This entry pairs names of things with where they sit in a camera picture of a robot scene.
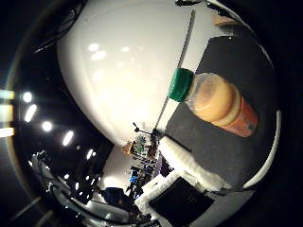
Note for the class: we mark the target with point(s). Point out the orange juice bottle green cap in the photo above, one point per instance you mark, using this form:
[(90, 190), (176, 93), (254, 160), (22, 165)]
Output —
[(217, 101)]

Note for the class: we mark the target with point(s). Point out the wooden shelf unit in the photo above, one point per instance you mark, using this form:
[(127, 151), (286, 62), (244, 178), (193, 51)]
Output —
[(148, 151)]

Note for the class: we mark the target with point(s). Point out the person in dark clothes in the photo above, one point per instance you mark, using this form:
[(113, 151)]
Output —
[(114, 196)]

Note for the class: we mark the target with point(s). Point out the green potted plant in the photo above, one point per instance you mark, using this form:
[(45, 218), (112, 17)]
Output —
[(141, 143)]

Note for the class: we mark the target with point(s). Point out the black tripod stand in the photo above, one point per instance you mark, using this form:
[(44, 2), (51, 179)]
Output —
[(141, 128)]

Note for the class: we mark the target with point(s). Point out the ceiling light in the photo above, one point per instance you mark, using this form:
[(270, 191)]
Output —
[(30, 113), (27, 96), (46, 126), (67, 137)]

